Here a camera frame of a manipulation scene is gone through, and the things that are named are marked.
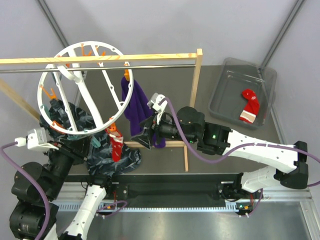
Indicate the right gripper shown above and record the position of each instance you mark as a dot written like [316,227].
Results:
[151,125]

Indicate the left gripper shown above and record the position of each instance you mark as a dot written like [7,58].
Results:
[78,148]

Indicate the teal clip front rim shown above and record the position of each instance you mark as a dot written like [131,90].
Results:
[95,142]

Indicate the red snowflake sock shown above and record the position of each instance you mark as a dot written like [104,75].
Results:
[252,108]
[117,145]

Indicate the orange front clip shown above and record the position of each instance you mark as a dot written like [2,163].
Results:
[112,127]

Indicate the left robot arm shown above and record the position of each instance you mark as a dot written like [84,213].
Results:
[36,186]

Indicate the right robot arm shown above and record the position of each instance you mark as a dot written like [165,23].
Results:
[284,164]

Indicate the orange clip left rim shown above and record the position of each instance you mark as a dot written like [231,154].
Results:
[57,127]

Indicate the orange clip rim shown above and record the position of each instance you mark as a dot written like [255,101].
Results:
[57,127]
[51,95]

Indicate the teal clip front left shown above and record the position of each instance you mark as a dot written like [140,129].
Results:
[47,112]

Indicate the orange clip top rim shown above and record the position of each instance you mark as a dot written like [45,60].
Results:
[51,95]

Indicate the orange clip holding purple sock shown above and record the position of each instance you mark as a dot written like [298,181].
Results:
[127,75]

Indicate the white round clip hanger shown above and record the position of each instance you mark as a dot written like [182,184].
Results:
[77,78]

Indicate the orange clip right bar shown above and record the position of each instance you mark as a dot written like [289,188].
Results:
[84,54]

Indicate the purple sock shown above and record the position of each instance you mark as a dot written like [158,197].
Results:
[137,109]

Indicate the dark shark print cloth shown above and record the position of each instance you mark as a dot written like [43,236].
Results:
[103,158]

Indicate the metal rack rod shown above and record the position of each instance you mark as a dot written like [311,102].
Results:
[83,69]

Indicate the grey plastic bin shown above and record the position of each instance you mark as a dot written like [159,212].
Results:
[227,103]

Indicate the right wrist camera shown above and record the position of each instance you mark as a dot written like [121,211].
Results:
[158,103]

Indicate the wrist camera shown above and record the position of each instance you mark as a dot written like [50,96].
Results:
[158,103]
[36,140]

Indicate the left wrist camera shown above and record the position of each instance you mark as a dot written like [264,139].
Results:
[36,140]

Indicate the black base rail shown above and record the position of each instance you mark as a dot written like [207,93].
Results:
[171,191]

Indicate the wooden clothes rack frame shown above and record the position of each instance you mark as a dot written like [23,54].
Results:
[197,57]

